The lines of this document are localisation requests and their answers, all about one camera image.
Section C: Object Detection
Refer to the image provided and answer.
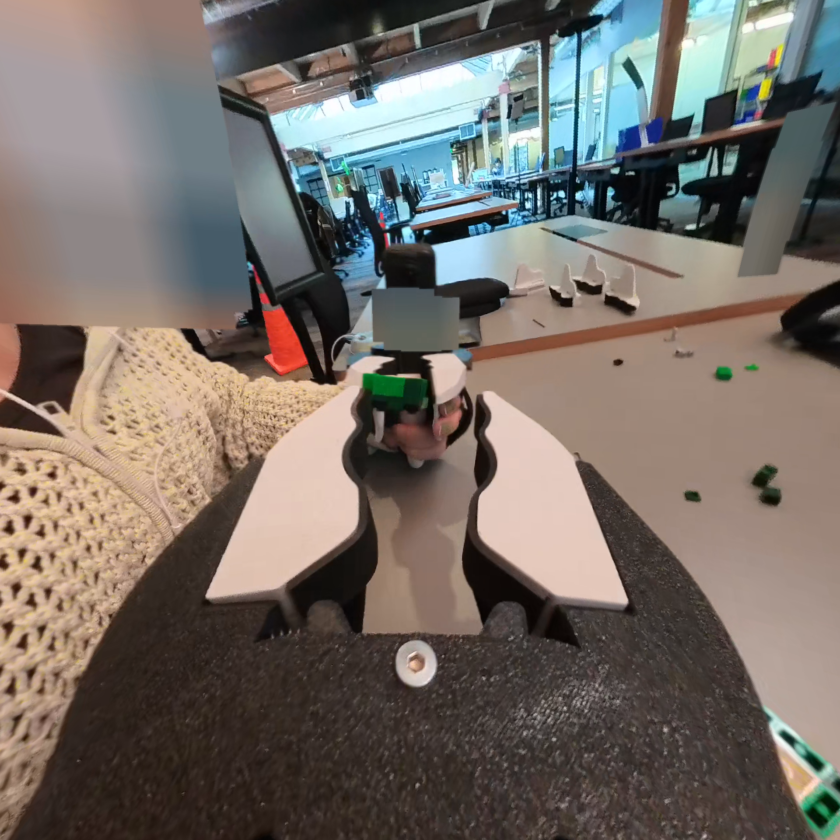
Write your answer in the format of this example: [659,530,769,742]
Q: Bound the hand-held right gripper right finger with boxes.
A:
[463,390,631,636]

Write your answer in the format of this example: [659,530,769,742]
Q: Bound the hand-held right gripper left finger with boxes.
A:
[205,386,380,634]

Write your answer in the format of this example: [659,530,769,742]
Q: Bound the green lego block tan tile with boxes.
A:
[362,372,432,414]

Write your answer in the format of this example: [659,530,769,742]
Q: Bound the person's left forearm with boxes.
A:
[217,374,358,473]

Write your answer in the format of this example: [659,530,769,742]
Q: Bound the green lego box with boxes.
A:
[764,707,840,831]

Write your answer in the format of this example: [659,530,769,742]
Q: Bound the person's left hand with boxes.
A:
[387,402,460,469]

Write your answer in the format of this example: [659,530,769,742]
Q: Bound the black office chair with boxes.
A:
[607,141,683,227]
[346,184,411,277]
[682,128,785,245]

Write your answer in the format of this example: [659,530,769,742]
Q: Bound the wooden top office table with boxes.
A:
[410,190,519,245]

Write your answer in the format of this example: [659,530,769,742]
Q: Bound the black cushion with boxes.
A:
[438,277,511,320]

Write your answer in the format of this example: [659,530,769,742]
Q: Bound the orange traffic cone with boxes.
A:
[249,262,309,376]

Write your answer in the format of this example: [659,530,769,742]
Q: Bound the black framed screen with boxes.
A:
[218,85,352,385]

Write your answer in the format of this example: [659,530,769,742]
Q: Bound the person's cream knit sweater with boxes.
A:
[0,325,277,808]

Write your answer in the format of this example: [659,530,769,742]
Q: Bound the long wooden desk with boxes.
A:
[577,118,788,217]

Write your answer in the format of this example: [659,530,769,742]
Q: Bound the black round-based device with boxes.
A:
[780,281,840,358]

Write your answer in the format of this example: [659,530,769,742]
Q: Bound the black computer monitor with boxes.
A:
[701,88,741,134]

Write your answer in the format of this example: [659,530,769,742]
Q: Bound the colourful storage bins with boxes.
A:
[735,45,785,126]

